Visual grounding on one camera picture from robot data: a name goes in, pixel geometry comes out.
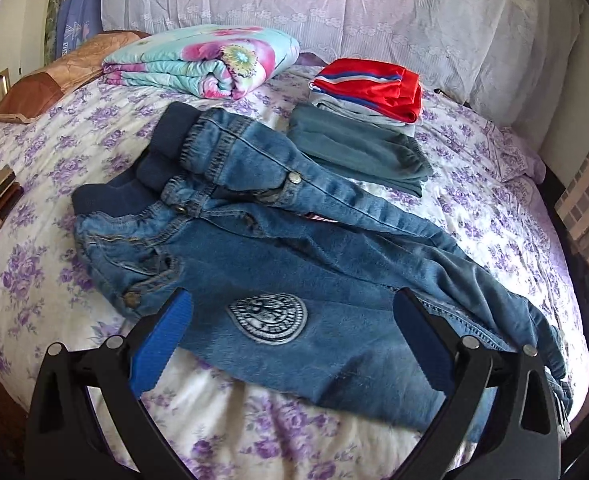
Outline blue denim jeans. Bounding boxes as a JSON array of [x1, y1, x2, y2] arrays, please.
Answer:
[[72, 102, 572, 430]]

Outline purple floral bedspread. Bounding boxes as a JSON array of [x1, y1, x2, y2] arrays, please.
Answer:
[[0, 66, 589, 479]]

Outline dark teal folded pants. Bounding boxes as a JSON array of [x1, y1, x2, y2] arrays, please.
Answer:
[[287, 103, 433, 197]]

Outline brown pillow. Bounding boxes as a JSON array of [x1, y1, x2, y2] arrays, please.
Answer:
[[0, 30, 148, 125]]

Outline red folded shorts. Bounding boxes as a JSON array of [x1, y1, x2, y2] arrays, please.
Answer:
[[311, 58, 423, 124]]

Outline grey folded garment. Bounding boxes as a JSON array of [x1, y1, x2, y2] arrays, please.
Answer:
[[309, 91, 415, 138]]

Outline white lace headboard cover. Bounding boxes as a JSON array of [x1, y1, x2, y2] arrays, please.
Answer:
[[101, 0, 583, 148]]

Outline floral folded blanket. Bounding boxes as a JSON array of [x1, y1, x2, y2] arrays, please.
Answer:
[[102, 25, 300, 100]]

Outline blue patterned cloth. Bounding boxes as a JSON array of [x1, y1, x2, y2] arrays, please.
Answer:
[[56, 0, 104, 58]]

